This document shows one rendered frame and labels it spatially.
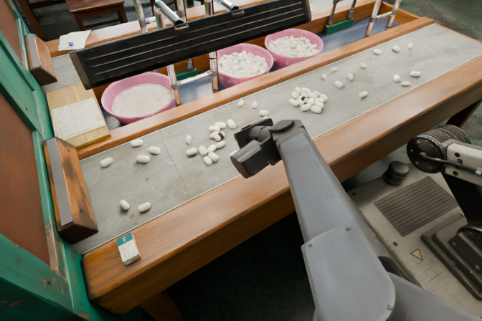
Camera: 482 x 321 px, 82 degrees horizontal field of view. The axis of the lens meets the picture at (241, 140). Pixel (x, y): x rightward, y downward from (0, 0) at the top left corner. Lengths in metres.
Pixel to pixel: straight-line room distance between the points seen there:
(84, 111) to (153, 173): 0.36
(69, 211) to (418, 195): 1.15
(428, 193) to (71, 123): 1.31
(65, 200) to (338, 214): 0.60
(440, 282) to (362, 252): 0.97
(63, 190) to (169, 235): 0.26
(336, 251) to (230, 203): 0.56
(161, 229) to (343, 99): 0.77
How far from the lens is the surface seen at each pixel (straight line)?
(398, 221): 1.17
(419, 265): 1.13
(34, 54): 1.32
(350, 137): 0.93
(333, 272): 0.18
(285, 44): 1.41
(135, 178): 0.86
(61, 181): 0.77
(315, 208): 0.28
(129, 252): 0.70
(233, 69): 1.20
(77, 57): 0.67
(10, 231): 0.57
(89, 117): 1.04
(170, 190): 0.80
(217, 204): 0.73
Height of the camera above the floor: 1.40
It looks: 48 degrees down
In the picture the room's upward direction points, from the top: straight up
